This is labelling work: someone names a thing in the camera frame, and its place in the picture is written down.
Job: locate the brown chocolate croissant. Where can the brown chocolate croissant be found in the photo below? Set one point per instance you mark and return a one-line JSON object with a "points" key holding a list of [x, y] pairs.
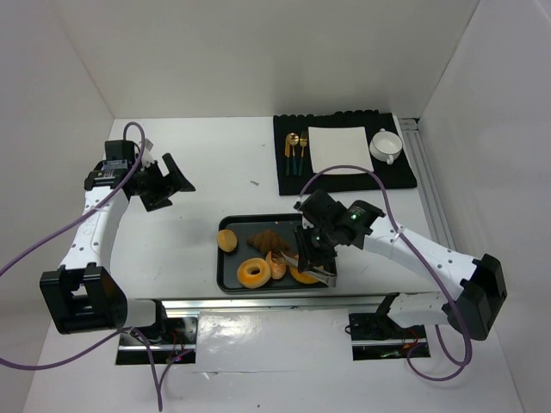
{"points": [[267, 241]]}

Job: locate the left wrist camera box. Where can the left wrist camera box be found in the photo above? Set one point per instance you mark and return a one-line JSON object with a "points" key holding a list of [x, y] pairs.
{"points": [[120, 150]]}

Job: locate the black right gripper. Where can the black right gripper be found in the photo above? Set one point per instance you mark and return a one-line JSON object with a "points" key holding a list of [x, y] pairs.
{"points": [[311, 248]]}

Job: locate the black placemat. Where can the black placemat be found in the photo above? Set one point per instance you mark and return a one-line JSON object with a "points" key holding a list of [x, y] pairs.
{"points": [[398, 175]]}

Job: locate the white square plate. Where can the white square plate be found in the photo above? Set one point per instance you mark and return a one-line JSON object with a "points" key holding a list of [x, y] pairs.
{"points": [[339, 146]]}

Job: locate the black baking tray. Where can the black baking tray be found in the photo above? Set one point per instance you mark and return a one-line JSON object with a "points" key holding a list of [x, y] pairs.
{"points": [[245, 226]]}

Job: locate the small orange round bun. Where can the small orange round bun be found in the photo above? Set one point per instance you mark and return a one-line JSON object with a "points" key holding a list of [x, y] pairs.
{"points": [[277, 269]]}

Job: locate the gold fork teal handle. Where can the gold fork teal handle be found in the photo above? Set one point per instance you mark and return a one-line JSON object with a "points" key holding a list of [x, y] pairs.
{"points": [[303, 141]]}

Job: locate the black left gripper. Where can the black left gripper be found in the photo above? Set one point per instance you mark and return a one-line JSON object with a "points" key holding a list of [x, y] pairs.
{"points": [[159, 185]]}

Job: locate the metal tongs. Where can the metal tongs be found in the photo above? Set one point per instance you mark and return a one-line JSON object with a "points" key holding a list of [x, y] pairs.
{"points": [[325, 277]]}

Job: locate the aluminium rail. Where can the aluminium rail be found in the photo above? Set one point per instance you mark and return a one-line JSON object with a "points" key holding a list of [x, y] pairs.
{"points": [[276, 303], [435, 206]]}

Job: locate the orange glazed donut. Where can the orange glazed donut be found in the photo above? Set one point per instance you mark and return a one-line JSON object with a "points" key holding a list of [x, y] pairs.
{"points": [[253, 273], [302, 278]]}

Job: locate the aluminium rail front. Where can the aluminium rail front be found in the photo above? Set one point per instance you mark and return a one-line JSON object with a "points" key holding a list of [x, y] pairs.
{"points": [[276, 303]]}

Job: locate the gold knife teal handle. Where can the gold knife teal handle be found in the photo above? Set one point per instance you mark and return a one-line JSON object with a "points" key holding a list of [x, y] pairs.
{"points": [[287, 155]]}

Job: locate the white cup with handle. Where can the white cup with handle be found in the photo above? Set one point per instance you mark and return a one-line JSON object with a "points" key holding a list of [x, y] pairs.
{"points": [[386, 146]]}

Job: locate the round yellow muffin bun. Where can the round yellow muffin bun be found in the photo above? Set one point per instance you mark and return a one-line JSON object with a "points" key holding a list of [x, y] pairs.
{"points": [[227, 240]]}

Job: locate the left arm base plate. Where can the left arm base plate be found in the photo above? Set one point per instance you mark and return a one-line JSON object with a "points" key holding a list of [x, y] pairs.
{"points": [[174, 343]]}

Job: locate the aluminium rail right side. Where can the aluminium rail right side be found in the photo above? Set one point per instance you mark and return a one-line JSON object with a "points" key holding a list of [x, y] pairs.
{"points": [[435, 206]]}

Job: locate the orange glazed donut left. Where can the orange glazed donut left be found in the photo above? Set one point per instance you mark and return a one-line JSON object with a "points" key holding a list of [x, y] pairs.
{"points": [[253, 273]]}

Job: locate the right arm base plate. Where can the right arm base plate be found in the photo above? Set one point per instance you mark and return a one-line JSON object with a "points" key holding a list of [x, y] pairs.
{"points": [[379, 338]]}

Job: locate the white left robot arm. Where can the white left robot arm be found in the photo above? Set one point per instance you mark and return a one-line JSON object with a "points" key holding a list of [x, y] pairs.
{"points": [[81, 294]]}

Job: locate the gold spoon teal handle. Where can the gold spoon teal handle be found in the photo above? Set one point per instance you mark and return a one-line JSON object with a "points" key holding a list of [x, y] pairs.
{"points": [[294, 141]]}

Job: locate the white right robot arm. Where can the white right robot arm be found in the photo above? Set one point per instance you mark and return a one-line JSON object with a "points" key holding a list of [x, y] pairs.
{"points": [[470, 291]]}

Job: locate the orange glazed donut right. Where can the orange glazed donut right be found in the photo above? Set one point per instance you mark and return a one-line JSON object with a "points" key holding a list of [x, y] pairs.
{"points": [[302, 278]]}

